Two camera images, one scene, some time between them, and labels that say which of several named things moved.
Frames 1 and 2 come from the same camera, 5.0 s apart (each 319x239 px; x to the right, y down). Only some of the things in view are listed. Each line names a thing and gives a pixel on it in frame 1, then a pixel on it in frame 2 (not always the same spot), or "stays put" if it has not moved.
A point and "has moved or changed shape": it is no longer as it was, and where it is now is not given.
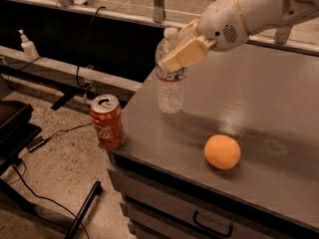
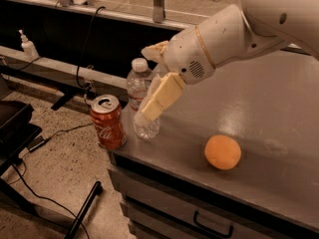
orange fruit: [221, 151] stays put
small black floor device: [35, 143] stays put
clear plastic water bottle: [169, 84] has moved or changed shape
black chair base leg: [96, 190] stays put
